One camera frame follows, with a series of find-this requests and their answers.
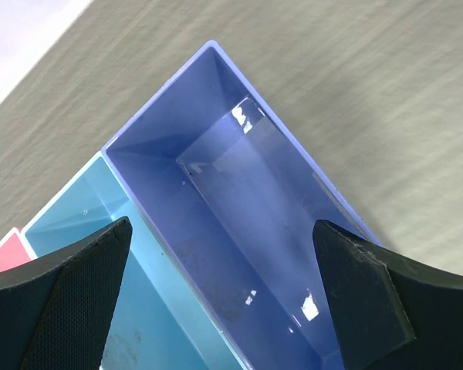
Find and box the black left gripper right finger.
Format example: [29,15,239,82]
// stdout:
[313,220,463,369]

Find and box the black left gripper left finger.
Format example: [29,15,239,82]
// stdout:
[0,217,133,369]

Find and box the pink plastic drawer box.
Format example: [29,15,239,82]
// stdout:
[0,227,37,272]

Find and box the light blue drawer box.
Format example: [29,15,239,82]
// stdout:
[22,153,244,369]

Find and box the purple plastic drawer box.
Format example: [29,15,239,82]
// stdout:
[103,40,375,369]

